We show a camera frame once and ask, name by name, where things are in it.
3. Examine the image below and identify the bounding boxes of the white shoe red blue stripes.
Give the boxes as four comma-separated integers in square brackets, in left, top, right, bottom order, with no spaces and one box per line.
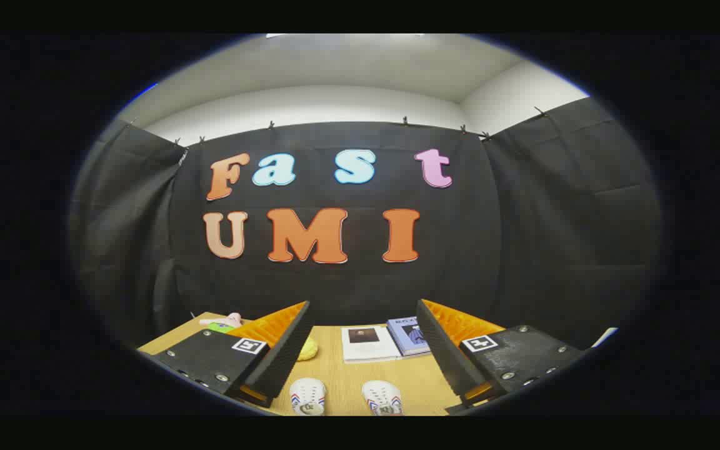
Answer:
[289,377,328,416]
[362,379,404,416]

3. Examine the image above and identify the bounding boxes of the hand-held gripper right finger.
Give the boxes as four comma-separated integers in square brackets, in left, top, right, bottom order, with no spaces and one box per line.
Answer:
[416,299,586,416]

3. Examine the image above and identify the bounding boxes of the black backdrop cloth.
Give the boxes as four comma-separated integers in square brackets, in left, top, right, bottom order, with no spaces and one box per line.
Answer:
[69,97,664,351]

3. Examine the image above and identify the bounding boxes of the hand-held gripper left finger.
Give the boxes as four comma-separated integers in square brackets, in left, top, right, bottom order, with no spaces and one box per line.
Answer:
[147,300,315,408]

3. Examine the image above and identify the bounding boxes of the white cover book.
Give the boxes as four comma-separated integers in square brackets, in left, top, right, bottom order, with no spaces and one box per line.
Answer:
[341,325,402,364]

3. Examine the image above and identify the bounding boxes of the pink plush toy green shirt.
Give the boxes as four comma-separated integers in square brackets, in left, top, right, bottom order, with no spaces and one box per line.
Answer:
[199,312,243,334]

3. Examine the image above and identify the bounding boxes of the blue cover book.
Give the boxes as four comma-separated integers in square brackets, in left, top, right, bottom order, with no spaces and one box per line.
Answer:
[386,316,431,357]

